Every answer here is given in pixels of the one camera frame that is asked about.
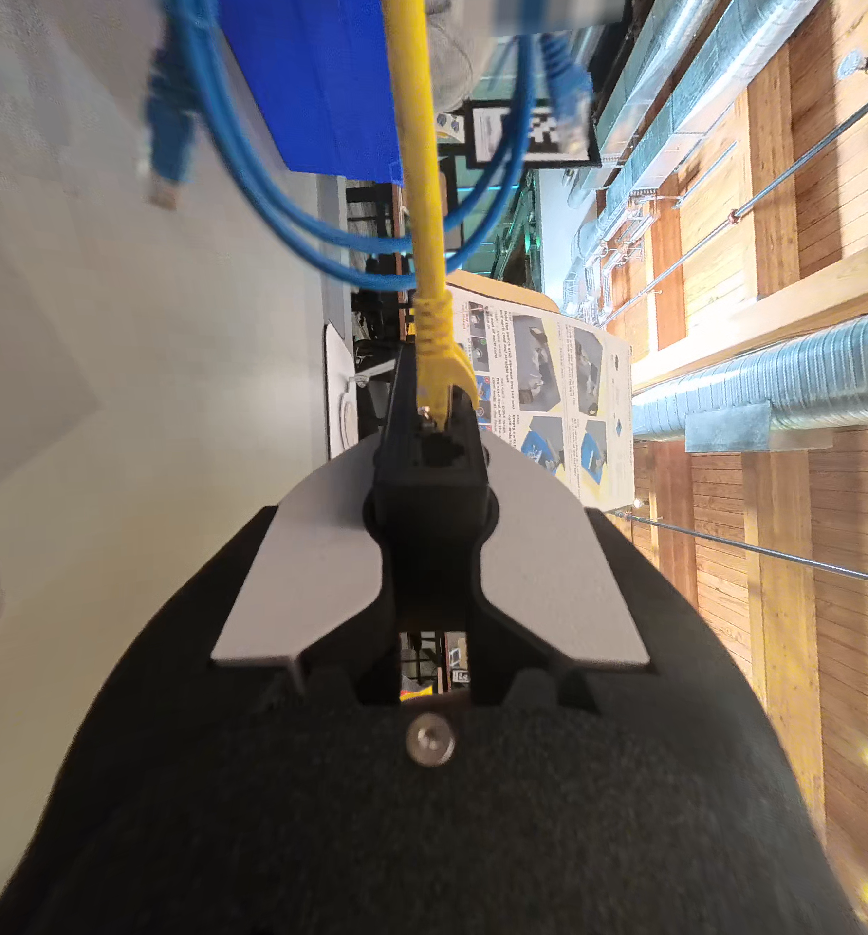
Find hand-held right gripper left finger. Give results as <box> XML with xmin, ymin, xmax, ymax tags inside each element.
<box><xmin>209</xmin><ymin>435</ymin><xmax>400</xmax><ymax>706</ymax></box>

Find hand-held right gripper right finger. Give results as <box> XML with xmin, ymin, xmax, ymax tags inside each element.
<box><xmin>467</xmin><ymin>431</ymin><xmax>653</xmax><ymax>706</ymax></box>

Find black network switch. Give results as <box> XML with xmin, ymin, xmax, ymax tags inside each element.
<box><xmin>372</xmin><ymin>343</ymin><xmax>500</xmax><ymax>633</ymax></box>

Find yellow ethernet cable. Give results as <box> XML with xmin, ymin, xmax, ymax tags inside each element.
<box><xmin>383</xmin><ymin>0</ymin><xmax>480</xmax><ymax>428</ymax></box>

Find blue ethernet cable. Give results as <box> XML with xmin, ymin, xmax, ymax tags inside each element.
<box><xmin>142</xmin><ymin>0</ymin><xmax>597</xmax><ymax>293</ymax></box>

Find blue plastic bin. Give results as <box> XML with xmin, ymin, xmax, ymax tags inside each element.
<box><xmin>218</xmin><ymin>0</ymin><xmax>406</xmax><ymax>185</ymax></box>

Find white stand base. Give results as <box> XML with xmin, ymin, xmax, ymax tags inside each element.
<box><xmin>323</xmin><ymin>321</ymin><xmax>363</xmax><ymax>463</ymax></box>

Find printed instruction sheet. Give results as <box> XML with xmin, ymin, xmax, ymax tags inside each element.
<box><xmin>454</xmin><ymin>286</ymin><xmax>633</xmax><ymax>512</ymax></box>

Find silver insulated pipes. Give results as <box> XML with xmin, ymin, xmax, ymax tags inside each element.
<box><xmin>561</xmin><ymin>186</ymin><xmax>661</xmax><ymax>322</ymax></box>

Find metal sprinkler pipe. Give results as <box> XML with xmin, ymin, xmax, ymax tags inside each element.
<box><xmin>600</xmin><ymin>76</ymin><xmax>868</xmax><ymax>326</ymax></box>

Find black-framed tag sign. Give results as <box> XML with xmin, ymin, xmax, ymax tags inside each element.
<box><xmin>465</xmin><ymin>101</ymin><xmax>603</xmax><ymax>170</ymax></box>

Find silver ventilation duct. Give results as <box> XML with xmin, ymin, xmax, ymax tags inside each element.
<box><xmin>596</xmin><ymin>0</ymin><xmax>730</xmax><ymax>165</ymax></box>
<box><xmin>576</xmin><ymin>0</ymin><xmax>822</xmax><ymax>253</ymax></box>
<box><xmin>629</xmin><ymin>305</ymin><xmax>868</xmax><ymax>455</ymax></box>

